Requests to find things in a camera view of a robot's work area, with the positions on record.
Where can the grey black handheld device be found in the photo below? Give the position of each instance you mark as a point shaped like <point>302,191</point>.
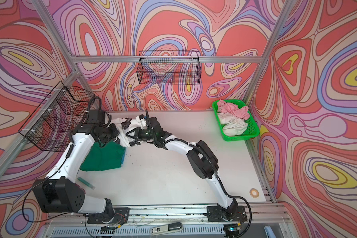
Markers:
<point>167,229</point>

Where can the green plastic basket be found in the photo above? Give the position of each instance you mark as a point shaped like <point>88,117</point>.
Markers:
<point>252,129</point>

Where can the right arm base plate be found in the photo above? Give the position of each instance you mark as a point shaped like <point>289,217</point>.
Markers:
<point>219,214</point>

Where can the white patterned t shirt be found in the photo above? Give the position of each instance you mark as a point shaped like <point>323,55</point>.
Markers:
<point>232,126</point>

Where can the folded green t shirt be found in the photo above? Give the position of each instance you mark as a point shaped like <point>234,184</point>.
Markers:
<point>103,158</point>

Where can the black wire basket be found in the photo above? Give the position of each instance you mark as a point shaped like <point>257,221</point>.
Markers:
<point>63,108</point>
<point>165,67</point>

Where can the pink t shirt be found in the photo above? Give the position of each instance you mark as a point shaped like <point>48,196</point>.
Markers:
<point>233,109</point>

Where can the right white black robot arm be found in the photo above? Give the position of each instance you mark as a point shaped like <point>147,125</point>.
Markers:
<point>202,160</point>

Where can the back black wire basket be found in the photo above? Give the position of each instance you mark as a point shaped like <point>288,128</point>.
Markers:
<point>165,67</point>

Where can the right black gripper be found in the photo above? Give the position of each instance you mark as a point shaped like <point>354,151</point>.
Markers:
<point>137,135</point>

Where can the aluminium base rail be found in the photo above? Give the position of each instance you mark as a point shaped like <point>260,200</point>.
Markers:
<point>262,212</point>

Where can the folded blue t shirt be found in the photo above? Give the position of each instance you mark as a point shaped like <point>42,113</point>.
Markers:
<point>123,156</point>

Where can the left black wire basket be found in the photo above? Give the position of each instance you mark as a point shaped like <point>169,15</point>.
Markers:
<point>63,108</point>

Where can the tape roll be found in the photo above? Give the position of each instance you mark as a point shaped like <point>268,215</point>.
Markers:
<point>254,193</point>

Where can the green marker pen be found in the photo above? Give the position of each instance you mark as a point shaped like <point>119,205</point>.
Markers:
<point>86,183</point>

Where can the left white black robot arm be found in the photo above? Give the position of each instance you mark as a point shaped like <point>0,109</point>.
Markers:
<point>58,192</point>

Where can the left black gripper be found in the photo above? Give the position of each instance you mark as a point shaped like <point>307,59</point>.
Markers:
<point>115,132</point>

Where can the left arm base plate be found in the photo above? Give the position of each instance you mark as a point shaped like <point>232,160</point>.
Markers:
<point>119,216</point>

